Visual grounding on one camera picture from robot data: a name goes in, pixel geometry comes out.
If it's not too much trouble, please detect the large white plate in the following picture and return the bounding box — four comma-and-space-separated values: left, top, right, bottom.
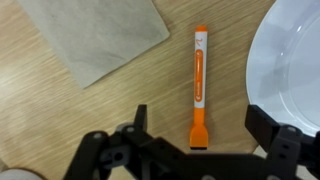
245, 0, 320, 138

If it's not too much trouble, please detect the grey napkin left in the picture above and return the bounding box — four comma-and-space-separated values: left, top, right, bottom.
16, 0, 171, 90

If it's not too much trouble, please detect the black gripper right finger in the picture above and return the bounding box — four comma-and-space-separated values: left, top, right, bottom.
244, 104, 320, 180

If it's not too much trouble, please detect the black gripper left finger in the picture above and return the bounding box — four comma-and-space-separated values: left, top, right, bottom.
63, 104, 158, 180

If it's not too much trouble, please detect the orange and white marker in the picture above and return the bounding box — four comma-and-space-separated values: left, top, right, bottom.
189, 25, 210, 150

